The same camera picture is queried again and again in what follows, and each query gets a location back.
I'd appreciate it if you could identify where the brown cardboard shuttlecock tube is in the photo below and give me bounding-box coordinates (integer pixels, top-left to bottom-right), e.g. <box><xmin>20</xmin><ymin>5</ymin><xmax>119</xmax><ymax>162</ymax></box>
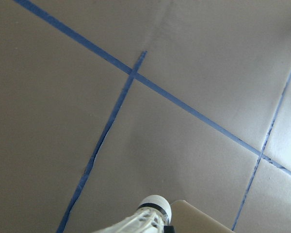
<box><xmin>171</xmin><ymin>200</ymin><xmax>236</xmax><ymax>233</ymax></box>

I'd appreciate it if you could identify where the white feather shuttlecock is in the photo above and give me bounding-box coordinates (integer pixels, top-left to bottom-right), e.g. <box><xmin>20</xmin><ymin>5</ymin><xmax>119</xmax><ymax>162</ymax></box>
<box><xmin>92</xmin><ymin>195</ymin><xmax>172</xmax><ymax>233</ymax></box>

